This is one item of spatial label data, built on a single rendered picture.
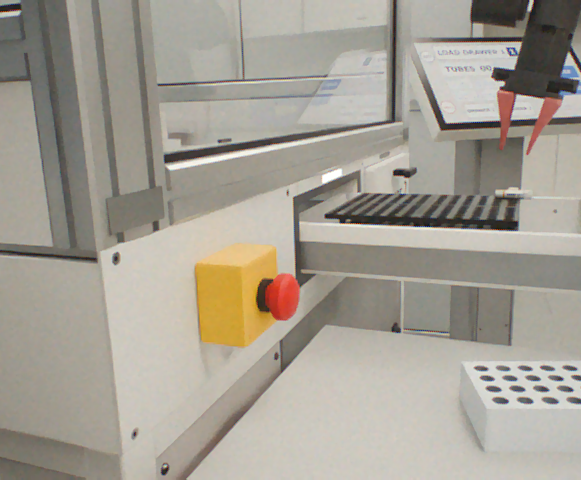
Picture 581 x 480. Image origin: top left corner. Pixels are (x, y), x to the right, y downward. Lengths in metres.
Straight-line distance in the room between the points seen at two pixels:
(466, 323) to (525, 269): 1.17
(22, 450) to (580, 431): 0.43
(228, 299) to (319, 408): 0.15
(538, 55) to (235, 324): 0.52
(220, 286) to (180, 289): 0.03
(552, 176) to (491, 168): 2.11
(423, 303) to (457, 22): 1.16
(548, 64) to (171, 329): 0.56
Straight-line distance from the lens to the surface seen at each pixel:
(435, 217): 0.68
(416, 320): 2.65
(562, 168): 3.81
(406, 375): 0.61
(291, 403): 0.56
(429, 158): 2.48
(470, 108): 1.57
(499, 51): 1.77
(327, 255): 0.68
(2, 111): 0.42
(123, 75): 0.41
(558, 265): 0.65
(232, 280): 0.46
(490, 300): 1.80
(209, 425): 0.57
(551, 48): 0.81
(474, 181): 1.70
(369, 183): 0.96
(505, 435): 0.50
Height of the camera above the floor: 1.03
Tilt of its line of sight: 13 degrees down
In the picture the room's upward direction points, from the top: 2 degrees counter-clockwise
